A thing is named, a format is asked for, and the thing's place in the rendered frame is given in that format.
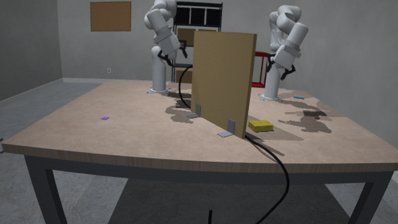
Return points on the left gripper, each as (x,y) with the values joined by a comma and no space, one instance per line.
(283,59)

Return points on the grey l-shaped bracket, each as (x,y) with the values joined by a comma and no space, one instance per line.
(197,112)
(230,129)

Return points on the brown wooden board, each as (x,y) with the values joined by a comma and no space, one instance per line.
(223,64)

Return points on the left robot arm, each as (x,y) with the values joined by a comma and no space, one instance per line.
(286,19)

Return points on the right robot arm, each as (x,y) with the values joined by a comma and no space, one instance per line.
(156,19)

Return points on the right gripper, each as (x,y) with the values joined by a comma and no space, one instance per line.
(169,45)

